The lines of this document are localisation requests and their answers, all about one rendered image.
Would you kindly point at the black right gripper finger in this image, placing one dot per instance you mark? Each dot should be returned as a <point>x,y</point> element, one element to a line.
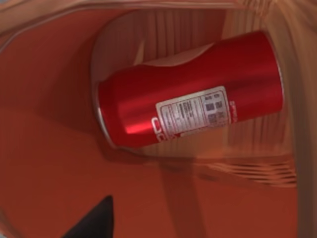
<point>97,220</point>

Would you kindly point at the translucent plastic container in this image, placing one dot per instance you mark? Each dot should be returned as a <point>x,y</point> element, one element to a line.
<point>62,138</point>

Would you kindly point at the red soda can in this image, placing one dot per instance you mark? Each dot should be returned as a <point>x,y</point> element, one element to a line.
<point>188,84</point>

